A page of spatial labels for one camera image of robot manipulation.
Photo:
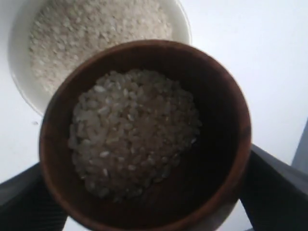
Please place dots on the rice in cream bowl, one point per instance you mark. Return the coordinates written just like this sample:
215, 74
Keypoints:
65, 33

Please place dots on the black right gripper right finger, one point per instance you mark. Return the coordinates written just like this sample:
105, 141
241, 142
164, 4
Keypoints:
274, 194

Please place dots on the brown wooden cup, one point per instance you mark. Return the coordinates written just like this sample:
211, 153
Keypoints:
202, 190

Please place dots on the rice inside wooden cup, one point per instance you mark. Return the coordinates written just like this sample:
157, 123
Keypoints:
129, 130

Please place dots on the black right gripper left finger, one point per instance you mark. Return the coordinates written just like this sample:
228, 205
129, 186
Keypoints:
26, 204

